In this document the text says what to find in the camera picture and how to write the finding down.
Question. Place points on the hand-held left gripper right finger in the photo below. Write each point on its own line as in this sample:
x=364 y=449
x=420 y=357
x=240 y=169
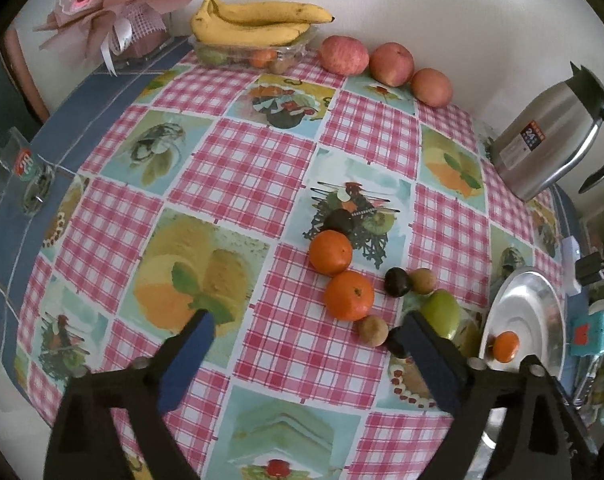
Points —
x=434 y=365

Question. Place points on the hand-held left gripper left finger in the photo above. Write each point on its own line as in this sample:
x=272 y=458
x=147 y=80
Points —
x=189 y=355

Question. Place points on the green fruit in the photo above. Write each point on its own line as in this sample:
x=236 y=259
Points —
x=444 y=312
x=213 y=56
x=469 y=337

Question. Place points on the round brown fruit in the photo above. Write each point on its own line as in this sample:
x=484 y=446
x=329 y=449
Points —
x=372 y=330
x=282 y=65
x=424 y=281

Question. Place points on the dark plum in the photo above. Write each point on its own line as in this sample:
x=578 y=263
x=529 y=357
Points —
x=339 y=221
x=394 y=342
x=396 y=281

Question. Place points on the large orange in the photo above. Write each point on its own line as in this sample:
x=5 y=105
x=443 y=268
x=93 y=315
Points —
x=331 y=252
x=349 y=296

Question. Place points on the round steel plate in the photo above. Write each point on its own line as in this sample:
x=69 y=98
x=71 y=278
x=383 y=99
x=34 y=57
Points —
x=526 y=305

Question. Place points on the small orange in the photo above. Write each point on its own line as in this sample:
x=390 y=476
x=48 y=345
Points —
x=262 y=58
x=505 y=346

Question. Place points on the teal box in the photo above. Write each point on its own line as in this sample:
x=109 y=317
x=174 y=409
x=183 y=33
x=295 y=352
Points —
x=591 y=332

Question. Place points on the black plug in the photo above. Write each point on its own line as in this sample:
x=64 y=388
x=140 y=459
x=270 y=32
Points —
x=594 y=267

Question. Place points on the checked printed tablecloth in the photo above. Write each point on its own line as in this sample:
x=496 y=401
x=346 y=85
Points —
x=242 y=160

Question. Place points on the stainless steel thermos jug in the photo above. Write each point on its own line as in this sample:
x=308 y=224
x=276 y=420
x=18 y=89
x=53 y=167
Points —
x=541 y=145

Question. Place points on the red apple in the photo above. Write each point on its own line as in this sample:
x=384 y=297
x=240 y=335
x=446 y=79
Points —
x=391 y=64
x=431 y=87
x=343 y=55

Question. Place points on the clear plastic fruit container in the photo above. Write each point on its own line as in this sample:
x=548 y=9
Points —
x=237 y=56

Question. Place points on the brown wooden furniture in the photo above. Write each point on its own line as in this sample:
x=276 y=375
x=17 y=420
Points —
x=24 y=75

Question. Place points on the yellow banana bunch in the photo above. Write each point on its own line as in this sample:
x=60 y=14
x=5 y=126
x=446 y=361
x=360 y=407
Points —
x=252 y=22

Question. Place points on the pink wrapped flower bouquet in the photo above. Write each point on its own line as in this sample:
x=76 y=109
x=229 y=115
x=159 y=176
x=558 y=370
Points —
x=107 y=5

